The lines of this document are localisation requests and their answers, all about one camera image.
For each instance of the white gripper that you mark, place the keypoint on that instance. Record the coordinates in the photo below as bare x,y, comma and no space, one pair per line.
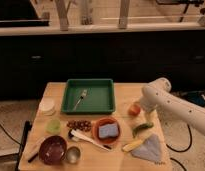
147,107

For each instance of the orange red apple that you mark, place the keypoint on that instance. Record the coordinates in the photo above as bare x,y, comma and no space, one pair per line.
134,110

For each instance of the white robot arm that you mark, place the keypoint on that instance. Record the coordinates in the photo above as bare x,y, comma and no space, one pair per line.
157,94

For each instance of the small metal cup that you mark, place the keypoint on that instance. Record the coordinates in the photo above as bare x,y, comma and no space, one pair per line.
73,155

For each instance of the small green cup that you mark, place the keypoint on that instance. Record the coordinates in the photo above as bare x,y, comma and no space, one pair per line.
53,127

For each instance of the green cucumber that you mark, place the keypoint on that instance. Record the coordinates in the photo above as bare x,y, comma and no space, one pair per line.
141,127

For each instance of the yellow banana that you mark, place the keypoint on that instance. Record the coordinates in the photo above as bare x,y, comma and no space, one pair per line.
130,146

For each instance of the blue grey cloth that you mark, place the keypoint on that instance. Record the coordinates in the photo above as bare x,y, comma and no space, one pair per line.
150,150

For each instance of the orange plate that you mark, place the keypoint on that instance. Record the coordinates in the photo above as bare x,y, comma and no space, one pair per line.
101,122

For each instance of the blue sponge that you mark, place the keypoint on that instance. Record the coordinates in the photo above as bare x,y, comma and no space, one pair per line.
108,130

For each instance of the blue black object on floor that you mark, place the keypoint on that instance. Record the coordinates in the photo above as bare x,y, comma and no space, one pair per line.
195,98

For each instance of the green plastic tray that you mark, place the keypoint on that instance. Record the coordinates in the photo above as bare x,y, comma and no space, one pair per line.
100,97

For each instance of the bunch of brown grapes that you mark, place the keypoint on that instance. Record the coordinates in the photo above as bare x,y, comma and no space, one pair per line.
82,125

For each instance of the silver fork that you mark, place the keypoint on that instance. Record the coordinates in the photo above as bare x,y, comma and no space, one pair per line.
82,96

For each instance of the maroon bowl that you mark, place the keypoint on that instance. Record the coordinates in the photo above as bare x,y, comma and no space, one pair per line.
52,150

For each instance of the white handled spatula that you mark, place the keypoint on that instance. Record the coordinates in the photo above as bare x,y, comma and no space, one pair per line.
79,135

